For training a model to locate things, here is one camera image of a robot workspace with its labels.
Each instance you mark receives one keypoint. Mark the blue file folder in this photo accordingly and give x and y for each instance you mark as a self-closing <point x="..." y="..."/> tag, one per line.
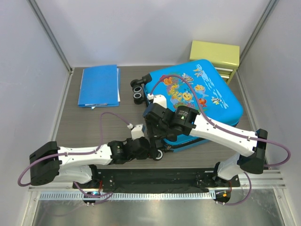
<point x="100" y="87"/>

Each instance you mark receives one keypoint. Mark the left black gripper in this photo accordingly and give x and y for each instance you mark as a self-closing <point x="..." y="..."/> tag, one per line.
<point x="147" y="154"/>

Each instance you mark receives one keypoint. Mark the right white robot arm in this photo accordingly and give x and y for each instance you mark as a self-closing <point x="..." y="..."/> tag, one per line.
<point x="250" y="146"/>

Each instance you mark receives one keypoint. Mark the left aluminium frame post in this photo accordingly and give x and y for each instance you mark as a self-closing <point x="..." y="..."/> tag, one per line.
<point x="43" y="22"/>

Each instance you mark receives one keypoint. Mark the olive green drawer box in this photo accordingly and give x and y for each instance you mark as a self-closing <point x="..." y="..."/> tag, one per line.
<point x="224" y="57"/>

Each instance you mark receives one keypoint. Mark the white slotted cable duct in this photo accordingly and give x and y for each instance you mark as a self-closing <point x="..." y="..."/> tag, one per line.
<point x="64" y="195"/>

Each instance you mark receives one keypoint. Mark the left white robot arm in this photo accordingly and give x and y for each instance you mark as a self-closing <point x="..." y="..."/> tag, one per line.
<point x="53" y="163"/>

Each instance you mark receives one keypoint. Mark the aluminium frame post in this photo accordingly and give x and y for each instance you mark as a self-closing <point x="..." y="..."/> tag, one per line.
<point x="43" y="22"/>
<point x="271" y="5"/>

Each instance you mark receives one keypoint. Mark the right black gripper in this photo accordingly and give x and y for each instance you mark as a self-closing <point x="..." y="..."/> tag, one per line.
<point x="153" y="131"/>

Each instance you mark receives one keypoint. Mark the right aluminium frame post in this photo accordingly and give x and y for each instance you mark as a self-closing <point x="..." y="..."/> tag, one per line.
<point x="271" y="5"/>

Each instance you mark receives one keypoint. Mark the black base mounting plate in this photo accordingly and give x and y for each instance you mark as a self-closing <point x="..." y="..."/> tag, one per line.
<point x="176" y="180"/>

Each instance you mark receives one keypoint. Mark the blue suitcase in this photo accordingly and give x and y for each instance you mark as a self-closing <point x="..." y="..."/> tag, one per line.
<point x="196" y="84"/>

